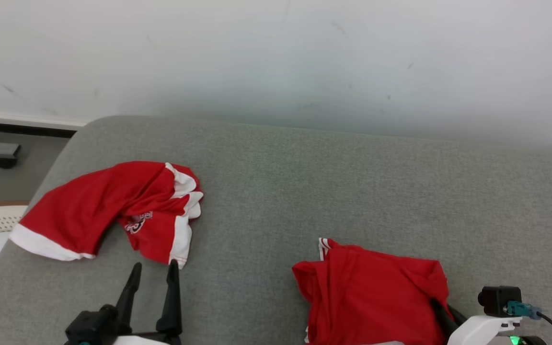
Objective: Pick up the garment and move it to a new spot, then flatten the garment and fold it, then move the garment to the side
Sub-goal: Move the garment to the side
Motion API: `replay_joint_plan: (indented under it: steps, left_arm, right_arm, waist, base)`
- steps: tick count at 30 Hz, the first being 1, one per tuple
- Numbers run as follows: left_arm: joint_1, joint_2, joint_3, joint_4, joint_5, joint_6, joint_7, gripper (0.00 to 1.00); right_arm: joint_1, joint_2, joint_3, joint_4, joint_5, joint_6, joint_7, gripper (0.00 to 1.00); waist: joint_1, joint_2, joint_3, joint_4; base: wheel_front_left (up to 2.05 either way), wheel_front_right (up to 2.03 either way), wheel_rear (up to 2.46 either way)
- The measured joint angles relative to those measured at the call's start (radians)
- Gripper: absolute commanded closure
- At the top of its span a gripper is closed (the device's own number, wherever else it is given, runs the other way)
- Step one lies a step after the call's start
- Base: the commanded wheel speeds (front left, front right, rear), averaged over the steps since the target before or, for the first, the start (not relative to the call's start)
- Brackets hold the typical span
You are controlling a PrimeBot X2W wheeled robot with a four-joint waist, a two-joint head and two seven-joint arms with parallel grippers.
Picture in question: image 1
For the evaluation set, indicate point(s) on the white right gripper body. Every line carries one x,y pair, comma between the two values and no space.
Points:
482,330

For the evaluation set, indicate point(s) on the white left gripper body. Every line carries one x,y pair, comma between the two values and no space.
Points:
156,340

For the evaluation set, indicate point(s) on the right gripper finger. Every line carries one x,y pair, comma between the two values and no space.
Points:
442,321
457,318

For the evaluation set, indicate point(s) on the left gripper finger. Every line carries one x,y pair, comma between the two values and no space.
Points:
130,302
172,302

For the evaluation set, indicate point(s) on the red jersey with black lettering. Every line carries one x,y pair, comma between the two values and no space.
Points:
372,297

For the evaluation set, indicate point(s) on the red white jersey shirt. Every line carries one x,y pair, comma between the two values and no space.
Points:
89,206

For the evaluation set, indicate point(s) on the grey fabric sofa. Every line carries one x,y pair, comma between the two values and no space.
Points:
304,191

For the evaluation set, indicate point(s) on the white baseboard strip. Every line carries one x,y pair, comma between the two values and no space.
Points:
41,121

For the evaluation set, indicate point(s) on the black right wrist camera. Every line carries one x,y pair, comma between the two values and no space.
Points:
499,299

